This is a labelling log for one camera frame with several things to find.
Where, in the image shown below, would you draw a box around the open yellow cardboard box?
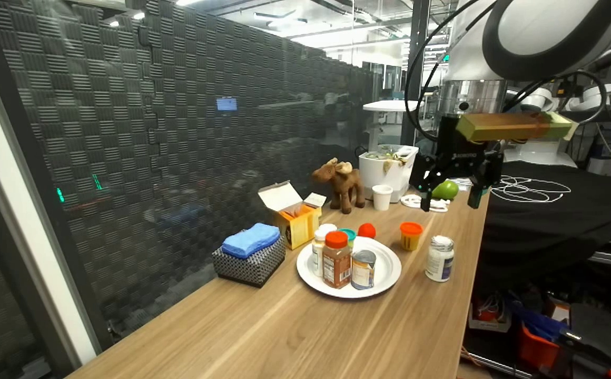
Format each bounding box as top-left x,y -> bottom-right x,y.
256,180 -> 329,250

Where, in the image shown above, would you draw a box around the yellow tub orange lid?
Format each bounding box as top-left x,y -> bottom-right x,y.
399,219 -> 425,252

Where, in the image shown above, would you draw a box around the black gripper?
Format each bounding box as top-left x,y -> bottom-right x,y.
415,113 -> 506,212

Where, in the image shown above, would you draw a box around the dried brown leaves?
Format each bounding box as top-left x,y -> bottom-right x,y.
365,145 -> 412,171

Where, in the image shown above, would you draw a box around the white background machine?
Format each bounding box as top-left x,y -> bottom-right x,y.
502,83 -> 611,169

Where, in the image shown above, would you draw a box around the white crumpled wrapper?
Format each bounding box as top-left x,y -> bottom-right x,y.
399,192 -> 453,216

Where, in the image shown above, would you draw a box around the brown moose plush toy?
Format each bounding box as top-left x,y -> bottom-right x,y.
310,155 -> 367,218

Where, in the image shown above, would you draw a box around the white paper cup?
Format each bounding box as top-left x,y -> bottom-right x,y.
371,183 -> 396,212

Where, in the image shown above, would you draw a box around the white plastic bin appliance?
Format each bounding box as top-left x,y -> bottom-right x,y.
359,144 -> 421,202

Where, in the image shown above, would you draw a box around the blue plastic item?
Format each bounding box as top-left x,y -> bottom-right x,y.
513,307 -> 567,343

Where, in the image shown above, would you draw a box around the red plastic bin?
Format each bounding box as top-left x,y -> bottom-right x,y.
517,322 -> 565,376

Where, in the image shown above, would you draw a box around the small tin can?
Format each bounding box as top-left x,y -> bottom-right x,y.
349,248 -> 380,292

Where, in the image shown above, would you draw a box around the brown spice bottle orange cap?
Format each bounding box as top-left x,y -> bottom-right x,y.
321,230 -> 354,291

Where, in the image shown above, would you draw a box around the white coiled cable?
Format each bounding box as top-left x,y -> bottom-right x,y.
490,173 -> 572,207

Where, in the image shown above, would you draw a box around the white paper plate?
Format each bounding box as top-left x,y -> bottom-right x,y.
294,234 -> 405,302

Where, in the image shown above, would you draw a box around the large white pill bottle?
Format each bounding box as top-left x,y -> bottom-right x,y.
423,234 -> 457,284

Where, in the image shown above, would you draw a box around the small tub teal lid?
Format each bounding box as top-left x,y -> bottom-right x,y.
337,225 -> 359,252

